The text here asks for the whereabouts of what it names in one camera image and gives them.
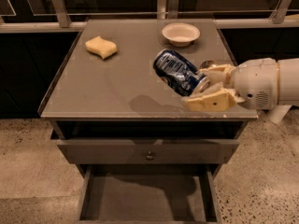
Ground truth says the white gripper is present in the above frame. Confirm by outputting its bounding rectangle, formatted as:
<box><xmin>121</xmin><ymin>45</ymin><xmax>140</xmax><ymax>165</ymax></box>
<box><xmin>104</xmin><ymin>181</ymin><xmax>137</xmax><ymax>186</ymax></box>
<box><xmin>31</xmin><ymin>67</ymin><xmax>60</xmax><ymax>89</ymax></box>
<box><xmin>181</xmin><ymin>58</ymin><xmax>278</xmax><ymax>112</ymax></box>

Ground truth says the blue pepsi can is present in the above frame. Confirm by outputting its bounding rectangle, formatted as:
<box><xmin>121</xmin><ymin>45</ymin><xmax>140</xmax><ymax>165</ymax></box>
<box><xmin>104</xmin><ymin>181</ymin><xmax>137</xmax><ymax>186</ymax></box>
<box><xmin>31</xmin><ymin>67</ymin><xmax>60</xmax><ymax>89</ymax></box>
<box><xmin>153</xmin><ymin>49</ymin><xmax>210</xmax><ymax>96</ymax></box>

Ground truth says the gold silver can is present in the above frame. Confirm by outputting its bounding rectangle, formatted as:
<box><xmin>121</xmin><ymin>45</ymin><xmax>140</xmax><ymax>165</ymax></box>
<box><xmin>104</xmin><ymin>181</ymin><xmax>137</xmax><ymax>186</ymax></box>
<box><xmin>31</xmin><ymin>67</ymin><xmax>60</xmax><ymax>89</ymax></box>
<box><xmin>200</xmin><ymin>60</ymin><xmax>218</xmax><ymax>69</ymax></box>

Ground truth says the round metal drawer knob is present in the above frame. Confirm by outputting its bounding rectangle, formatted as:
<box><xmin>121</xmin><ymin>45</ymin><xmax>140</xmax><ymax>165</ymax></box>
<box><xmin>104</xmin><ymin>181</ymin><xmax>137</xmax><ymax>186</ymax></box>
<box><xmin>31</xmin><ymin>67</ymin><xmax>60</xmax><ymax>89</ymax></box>
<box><xmin>146</xmin><ymin>151</ymin><xmax>155</xmax><ymax>161</ymax></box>

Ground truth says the grey drawer cabinet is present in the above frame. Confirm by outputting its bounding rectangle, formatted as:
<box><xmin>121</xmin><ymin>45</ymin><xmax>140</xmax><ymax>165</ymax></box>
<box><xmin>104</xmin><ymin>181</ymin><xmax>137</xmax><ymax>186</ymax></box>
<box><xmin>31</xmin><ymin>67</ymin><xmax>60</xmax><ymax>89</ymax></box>
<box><xmin>37</xmin><ymin>18</ymin><xmax>259</xmax><ymax>224</ymax></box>

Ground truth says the open grey middle drawer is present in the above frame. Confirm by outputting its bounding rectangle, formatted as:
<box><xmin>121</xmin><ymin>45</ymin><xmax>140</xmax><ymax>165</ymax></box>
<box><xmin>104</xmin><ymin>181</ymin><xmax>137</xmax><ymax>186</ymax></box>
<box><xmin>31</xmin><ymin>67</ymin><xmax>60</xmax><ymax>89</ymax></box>
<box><xmin>74</xmin><ymin>164</ymin><xmax>222</xmax><ymax>224</ymax></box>

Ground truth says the grey top drawer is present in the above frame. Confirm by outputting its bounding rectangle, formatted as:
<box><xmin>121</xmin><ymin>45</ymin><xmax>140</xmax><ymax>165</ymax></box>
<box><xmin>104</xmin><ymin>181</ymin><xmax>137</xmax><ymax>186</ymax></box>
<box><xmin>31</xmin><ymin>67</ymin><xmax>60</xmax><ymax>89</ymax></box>
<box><xmin>57</xmin><ymin>138</ymin><xmax>239</xmax><ymax>164</ymax></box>

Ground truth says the white bowl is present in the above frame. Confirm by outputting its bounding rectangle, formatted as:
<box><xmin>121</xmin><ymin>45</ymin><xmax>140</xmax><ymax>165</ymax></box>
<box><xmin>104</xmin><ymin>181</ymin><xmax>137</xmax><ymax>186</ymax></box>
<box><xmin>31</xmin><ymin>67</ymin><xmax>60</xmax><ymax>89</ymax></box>
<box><xmin>162</xmin><ymin>23</ymin><xmax>201</xmax><ymax>47</ymax></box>

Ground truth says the yellow sponge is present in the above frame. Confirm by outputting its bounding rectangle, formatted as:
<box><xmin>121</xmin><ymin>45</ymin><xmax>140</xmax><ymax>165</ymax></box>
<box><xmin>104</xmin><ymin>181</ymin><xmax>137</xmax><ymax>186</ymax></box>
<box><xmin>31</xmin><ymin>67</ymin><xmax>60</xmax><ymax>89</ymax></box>
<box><xmin>85</xmin><ymin>36</ymin><xmax>118</xmax><ymax>60</ymax></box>

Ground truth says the metal glass railing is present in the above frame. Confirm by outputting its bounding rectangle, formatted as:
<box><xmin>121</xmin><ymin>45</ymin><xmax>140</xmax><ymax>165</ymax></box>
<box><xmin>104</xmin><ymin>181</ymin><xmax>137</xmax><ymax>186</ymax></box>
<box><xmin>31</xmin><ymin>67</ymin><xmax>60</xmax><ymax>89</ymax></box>
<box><xmin>0</xmin><ymin>0</ymin><xmax>299</xmax><ymax>33</ymax></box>

